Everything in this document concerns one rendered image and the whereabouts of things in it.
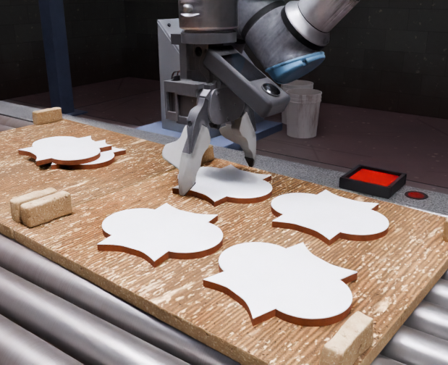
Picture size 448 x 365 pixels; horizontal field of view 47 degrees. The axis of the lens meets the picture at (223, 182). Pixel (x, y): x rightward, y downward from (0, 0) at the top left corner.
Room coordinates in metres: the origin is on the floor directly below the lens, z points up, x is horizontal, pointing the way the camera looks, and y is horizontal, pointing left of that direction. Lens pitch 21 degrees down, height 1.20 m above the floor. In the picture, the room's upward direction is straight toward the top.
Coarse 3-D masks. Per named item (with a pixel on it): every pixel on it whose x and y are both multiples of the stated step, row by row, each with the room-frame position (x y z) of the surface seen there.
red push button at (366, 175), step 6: (354, 174) 0.74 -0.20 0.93; (360, 174) 0.74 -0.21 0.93; (366, 174) 0.74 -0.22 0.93; (372, 174) 0.74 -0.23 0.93; (378, 174) 0.74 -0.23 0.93; (384, 174) 0.74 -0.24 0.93; (390, 174) 0.74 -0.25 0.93; (366, 180) 0.71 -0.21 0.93; (372, 180) 0.71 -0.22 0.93; (378, 180) 0.71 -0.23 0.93; (384, 180) 0.71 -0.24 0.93; (390, 180) 0.71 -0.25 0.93
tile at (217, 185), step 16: (208, 176) 0.69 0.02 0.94; (224, 176) 0.69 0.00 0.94; (240, 176) 0.69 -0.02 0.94; (256, 176) 0.69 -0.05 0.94; (176, 192) 0.64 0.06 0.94; (192, 192) 0.63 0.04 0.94; (208, 192) 0.63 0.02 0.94; (224, 192) 0.63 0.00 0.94; (240, 192) 0.63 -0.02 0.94; (256, 192) 0.63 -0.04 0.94
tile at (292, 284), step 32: (224, 256) 0.45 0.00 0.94; (256, 256) 0.45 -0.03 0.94; (288, 256) 0.45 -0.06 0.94; (224, 288) 0.40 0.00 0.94; (256, 288) 0.40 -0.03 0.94; (288, 288) 0.40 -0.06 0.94; (320, 288) 0.40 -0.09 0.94; (256, 320) 0.35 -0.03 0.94; (288, 320) 0.36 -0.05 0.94; (320, 320) 0.35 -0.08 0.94
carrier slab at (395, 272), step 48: (144, 192) 0.65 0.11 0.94; (288, 192) 0.65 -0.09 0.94; (336, 192) 0.65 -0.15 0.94; (48, 240) 0.51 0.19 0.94; (96, 240) 0.51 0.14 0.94; (240, 240) 0.51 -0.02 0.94; (288, 240) 0.51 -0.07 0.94; (336, 240) 0.51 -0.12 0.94; (384, 240) 0.51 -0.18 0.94; (432, 240) 0.51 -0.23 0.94; (144, 288) 0.41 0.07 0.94; (192, 288) 0.41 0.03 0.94; (384, 288) 0.41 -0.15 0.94; (192, 336) 0.36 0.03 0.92; (240, 336) 0.34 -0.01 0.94; (288, 336) 0.34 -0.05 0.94; (384, 336) 0.34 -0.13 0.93
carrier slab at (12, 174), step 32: (32, 128) 0.98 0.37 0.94; (64, 128) 0.98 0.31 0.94; (96, 128) 0.98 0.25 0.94; (0, 160) 0.78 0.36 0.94; (32, 160) 0.78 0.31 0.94; (128, 160) 0.78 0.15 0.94; (160, 160) 0.78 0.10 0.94; (0, 192) 0.65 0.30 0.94; (96, 192) 0.65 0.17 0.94; (0, 224) 0.55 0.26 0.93
